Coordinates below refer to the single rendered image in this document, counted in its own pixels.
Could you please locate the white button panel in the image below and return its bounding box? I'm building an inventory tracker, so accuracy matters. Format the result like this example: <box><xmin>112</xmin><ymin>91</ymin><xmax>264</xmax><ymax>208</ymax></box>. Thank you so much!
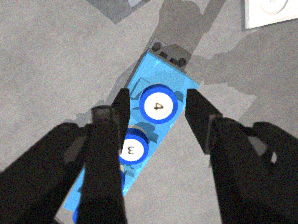
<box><xmin>128</xmin><ymin>0</ymin><xmax>143</xmax><ymax>8</ymax></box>

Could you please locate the white rectangular tray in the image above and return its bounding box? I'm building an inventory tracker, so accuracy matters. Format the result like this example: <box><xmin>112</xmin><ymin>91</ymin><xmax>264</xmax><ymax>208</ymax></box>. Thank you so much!
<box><xmin>245</xmin><ymin>0</ymin><xmax>298</xmax><ymax>28</ymax></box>

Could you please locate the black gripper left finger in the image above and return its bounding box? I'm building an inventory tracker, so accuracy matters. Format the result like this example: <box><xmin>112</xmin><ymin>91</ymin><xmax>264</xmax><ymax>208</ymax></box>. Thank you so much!
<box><xmin>0</xmin><ymin>88</ymin><xmax>131</xmax><ymax>224</ymax></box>

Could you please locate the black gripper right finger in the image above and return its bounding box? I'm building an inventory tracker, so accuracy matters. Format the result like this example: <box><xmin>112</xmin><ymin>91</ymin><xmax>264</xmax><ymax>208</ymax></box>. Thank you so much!
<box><xmin>185</xmin><ymin>88</ymin><xmax>298</xmax><ymax>224</ymax></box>

